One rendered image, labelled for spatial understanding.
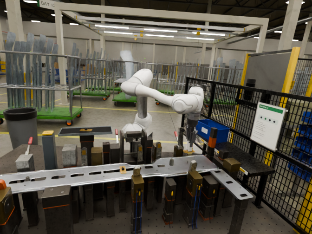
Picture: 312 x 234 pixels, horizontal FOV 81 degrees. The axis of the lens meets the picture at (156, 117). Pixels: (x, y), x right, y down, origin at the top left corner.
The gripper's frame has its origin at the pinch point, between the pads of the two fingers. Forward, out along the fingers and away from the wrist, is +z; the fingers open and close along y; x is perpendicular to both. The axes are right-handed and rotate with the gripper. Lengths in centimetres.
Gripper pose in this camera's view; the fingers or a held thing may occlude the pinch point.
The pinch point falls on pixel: (189, 146)
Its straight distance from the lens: 132.0
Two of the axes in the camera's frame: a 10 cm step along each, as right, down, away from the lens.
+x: 9.5, -0.2, 3.0
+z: -0.6, 9.6, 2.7
